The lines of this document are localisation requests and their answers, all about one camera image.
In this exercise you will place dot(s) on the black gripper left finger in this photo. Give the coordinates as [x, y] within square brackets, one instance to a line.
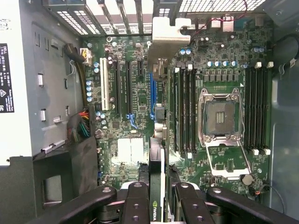
[136, 205]

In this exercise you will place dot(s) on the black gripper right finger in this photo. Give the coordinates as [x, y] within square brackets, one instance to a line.
[194, 205]

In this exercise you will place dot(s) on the silver chipset heatsink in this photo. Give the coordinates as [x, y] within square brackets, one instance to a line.
[133, 150]

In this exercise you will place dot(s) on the round coin cell battery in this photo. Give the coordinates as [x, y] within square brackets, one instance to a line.
[247, 179]

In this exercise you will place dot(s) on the black plastic shroud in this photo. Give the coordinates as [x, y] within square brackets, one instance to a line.
[81, 163]

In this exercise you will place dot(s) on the CPU socket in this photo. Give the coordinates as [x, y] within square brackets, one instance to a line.
[220, 116]

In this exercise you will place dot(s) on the black RAM slot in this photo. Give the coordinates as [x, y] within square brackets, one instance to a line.
[254, 107]
[183, 109]
[248, 107]
[188, 109]
[260, 107]
[266, 107]
[194, 109]

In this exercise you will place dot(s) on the socket locking lever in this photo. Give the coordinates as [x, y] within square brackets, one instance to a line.
[243, 116]

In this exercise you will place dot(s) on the green motherboard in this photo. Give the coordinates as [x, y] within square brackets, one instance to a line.
[140, 98]

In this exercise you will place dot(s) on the open black PC case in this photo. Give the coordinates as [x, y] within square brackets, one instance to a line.
[285, 140]

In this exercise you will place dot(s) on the blue expansion slot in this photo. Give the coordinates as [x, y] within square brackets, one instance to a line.
[151, 93]

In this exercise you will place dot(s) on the long black expansion slot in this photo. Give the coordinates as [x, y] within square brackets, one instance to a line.
[129, 86]
[117, 86]

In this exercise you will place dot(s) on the white expansion slot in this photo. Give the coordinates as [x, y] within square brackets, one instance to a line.
[104, 84]

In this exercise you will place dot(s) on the short black expansion slot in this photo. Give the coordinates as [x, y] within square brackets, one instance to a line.
[140, 68]

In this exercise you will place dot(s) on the grey power supply unit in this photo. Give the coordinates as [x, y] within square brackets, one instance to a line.
[53, 93]

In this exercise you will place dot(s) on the white power connector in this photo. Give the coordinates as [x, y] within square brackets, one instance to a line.
[85, 57]

